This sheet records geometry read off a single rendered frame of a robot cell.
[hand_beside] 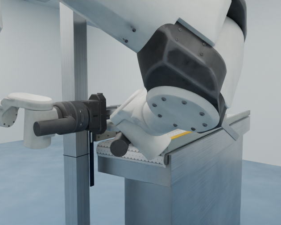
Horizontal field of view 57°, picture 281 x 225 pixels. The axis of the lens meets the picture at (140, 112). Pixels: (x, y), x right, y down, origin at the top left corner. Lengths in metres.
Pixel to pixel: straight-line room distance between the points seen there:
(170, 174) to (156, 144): 0.30
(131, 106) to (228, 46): 0.21
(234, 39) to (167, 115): 0.10
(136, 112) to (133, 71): 5.06
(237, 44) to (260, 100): 3.84
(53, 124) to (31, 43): 5.57
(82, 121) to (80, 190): 0.29
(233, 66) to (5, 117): 0.57
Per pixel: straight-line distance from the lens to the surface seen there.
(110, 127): 0.82
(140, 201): 1.01
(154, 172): 0.82
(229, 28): 0.30
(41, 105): 0.65
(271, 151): 4.17
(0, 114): 0.70
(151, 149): 0.50
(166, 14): 0.22
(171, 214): 0.96
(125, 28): 0.23
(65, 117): 0.68
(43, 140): 0.68
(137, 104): 0.44
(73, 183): 0.90
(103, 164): 0.93
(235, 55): 0.29
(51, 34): 6.44
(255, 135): 4.20
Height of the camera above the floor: 1.06
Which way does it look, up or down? 5 degrees down
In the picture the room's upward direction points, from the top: straight up
